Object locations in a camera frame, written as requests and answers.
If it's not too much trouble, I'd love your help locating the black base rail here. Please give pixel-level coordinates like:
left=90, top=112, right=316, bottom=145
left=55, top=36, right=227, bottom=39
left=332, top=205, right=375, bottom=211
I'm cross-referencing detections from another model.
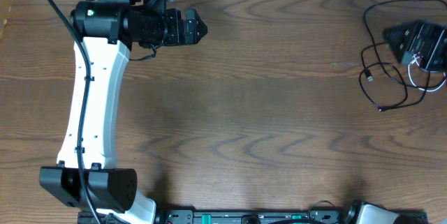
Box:
left=77, top=202, right=429, bottom=224

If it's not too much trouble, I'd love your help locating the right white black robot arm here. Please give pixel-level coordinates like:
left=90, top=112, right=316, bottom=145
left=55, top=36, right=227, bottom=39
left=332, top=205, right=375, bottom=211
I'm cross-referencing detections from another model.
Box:
left=345, top=20, right=446, bottom=224

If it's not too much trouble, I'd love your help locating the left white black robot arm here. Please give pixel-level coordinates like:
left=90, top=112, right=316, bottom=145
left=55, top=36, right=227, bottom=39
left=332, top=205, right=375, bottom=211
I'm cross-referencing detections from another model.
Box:
left=39, top=0, right=207, bottom=223

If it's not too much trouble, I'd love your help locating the white usb cable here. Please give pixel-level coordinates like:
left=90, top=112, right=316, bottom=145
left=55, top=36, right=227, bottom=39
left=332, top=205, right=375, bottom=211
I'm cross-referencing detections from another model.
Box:
left=406, top=54, right=447, bottom=93

